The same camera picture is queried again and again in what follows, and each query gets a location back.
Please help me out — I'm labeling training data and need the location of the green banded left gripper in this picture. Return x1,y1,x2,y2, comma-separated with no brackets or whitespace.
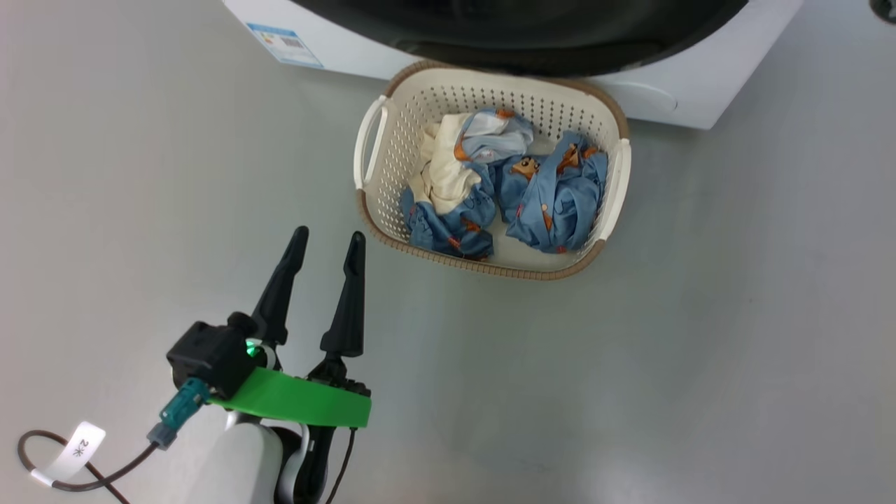
208,225,372,429

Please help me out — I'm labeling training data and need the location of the blue bear print garment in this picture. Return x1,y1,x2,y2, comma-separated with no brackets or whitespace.
400,107,536,261
496,130,609,254

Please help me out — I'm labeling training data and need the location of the cream white garment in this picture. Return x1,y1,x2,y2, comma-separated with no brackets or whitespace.
407,113,484,216

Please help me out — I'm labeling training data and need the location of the black round washing machine door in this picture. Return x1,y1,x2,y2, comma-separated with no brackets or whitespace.
290,0,750,78

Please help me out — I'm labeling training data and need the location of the cream perforated laundry basket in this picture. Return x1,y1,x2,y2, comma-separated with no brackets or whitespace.
353,59,632,282

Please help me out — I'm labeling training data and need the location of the white front-load washing machine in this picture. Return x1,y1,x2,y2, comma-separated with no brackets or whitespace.
223,0,804,130

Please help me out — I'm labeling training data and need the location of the blue energy label sticker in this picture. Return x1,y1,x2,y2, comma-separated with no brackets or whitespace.
246,22,324,69

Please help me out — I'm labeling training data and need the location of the round filter cover panel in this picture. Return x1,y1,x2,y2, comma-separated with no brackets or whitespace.
610,78,678,114

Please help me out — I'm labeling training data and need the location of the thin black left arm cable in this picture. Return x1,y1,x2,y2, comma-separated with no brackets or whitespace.
324,427,358,504

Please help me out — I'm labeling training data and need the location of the white left cable label tag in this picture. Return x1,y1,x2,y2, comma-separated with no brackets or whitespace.
29,421,106,485

